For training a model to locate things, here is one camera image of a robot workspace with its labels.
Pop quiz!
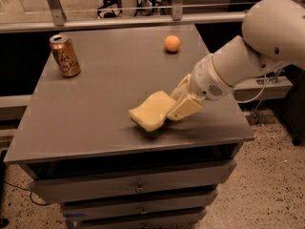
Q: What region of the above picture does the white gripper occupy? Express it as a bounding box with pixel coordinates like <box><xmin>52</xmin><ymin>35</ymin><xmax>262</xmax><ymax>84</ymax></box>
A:
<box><xmin>167</xmin><ymin>53</ymin><xmax>233</xmax><ymax>121</ymax></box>

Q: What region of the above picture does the yellow sponge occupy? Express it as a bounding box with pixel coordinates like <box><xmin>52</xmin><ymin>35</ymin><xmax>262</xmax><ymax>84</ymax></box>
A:
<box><xmin>129</xmin><ymin>91</ymin><xmax>175</xmax><ymax>132</ymax></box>

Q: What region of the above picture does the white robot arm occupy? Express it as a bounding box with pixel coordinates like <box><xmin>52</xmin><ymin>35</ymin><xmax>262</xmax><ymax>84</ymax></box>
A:
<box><xmin>167</xmin><ymin>0</ymin><xmax>305</xmax><ymax>121</ymax></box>

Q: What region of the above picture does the orange soda can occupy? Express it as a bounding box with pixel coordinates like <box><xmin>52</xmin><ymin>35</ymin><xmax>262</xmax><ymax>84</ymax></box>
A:
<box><xmin>50</xmin><ymin>34</ymin><xmax>81</xmax><ymax>77</ymax></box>

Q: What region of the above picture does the orange ball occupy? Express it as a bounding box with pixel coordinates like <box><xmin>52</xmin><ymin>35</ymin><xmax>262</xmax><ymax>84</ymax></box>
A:
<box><xmin>164</xmin><ymin>35</ymin><xmax>181</xmax><ymax>52</ymax></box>

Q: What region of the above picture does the top drawer knob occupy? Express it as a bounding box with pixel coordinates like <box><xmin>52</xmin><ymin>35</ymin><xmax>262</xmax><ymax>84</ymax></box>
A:
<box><xmin>135</xmin><ymin>182</ymin><xmax>145</xmax><ymax>193</ymax></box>

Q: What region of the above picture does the drawer knob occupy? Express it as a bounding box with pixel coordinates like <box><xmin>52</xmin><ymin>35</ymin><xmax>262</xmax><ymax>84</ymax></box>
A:
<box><xmin>140</xmin><ymin>207</ymin><xmax>148</xmax><ymax>215</ymax></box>
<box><xmin>135</xmin><ymin>182</ymin><xmax>145</xmax><ymax>193</ymax></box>

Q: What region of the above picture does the grey drawer cabinet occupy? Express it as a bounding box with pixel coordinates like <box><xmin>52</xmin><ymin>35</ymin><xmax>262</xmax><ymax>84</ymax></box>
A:
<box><xmin>5</xmin><ymin>25</ymin><xmax>253</xmax><ymax>229</ymax></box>

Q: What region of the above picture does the black office chair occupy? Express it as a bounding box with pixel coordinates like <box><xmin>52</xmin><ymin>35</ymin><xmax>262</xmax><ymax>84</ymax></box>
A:
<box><xmin>96</xmin><ymin>0</ymin><xmax>121</xmax><ymax>19</ymax></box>

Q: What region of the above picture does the middle drawer knob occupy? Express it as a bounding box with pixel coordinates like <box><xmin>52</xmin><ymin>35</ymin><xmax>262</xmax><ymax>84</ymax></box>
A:
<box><xmin>140</xmin><ymin>207</ymin><xmax>148</xmax><ymax>215</ymax></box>

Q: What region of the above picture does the white cable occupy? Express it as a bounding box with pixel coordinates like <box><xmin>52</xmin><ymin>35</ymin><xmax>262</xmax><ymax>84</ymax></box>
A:
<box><xmin>236</xmin><ymin>74</ymin><xmax>267</xmax><ymax>104</ymax></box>

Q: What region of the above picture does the metal railing frame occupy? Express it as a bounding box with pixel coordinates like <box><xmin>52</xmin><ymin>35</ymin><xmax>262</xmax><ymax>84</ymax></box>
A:
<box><xmin>0</xmin><ymin>0</ymin><xmax>305</xmax><ymax>34</ymax></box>

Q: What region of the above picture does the black floor cable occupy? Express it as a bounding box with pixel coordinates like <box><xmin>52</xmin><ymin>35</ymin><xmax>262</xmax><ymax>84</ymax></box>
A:
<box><xmin>3</xmin><ymin>179</ymin><xmax>51</xmax><ymax>207</ymax></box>

